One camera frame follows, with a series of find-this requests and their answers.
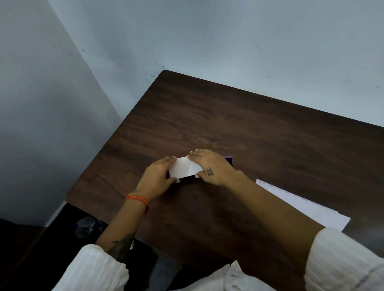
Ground person's right hand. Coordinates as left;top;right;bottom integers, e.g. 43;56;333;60
187;147;244;188

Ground person's left hand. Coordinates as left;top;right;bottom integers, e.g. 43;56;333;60
134;156;181;204

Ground small white paper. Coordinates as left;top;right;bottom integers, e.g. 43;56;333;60
168;156;204;180

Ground person's left forearm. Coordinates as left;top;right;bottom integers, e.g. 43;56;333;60
94;196;151;264

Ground person's right forearm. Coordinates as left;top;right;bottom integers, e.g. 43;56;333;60
223;169;328;279

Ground orange thread wristband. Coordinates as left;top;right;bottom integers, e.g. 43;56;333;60
125;194;150;218

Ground clear plastic water bottle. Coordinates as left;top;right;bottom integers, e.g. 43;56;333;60
73;216;104;240

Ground white paper sheets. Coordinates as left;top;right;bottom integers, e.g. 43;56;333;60
255;175;352;235

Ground white ribbed shirt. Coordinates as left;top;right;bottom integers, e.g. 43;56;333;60
40;225;384;291

